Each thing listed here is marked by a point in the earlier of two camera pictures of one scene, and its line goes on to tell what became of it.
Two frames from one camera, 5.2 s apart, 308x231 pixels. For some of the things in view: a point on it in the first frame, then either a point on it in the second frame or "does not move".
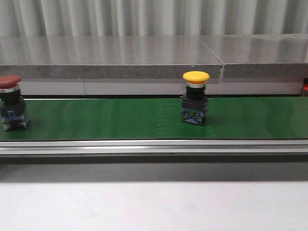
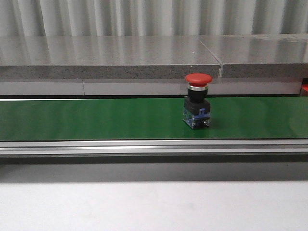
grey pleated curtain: x=42 y=18 does not move
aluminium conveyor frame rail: x=276 y=151 does not move
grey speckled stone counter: x=272 y=64 does not move
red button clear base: x=12 y=106 to x=196 y=110
